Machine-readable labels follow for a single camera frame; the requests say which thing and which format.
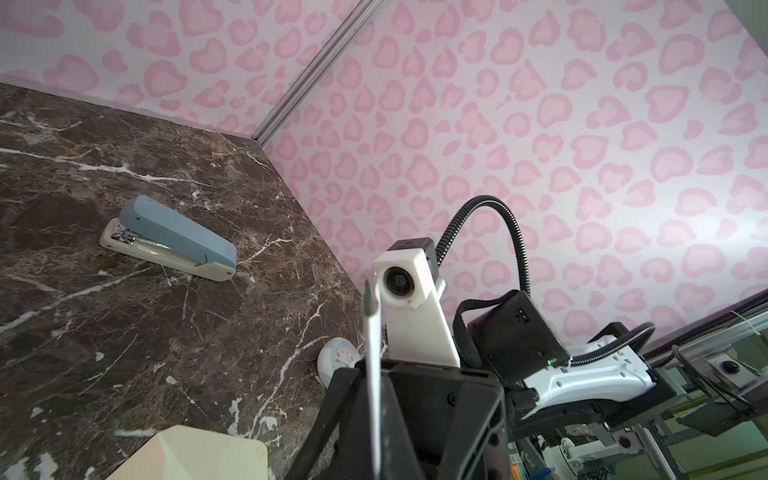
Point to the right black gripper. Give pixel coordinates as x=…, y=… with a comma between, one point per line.
x=435, y=423

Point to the pink envelope with cream flap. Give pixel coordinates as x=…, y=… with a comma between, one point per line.
x=182, y=452

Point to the green bordered floral letter paper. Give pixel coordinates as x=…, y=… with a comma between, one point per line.
x=371, y=316

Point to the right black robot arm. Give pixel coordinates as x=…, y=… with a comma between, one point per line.
x=573, y=410

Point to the blue grey stapler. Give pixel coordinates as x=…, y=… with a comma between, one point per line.
x=148, y=230

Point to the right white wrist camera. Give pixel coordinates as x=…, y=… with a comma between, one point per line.
x=410, y=289

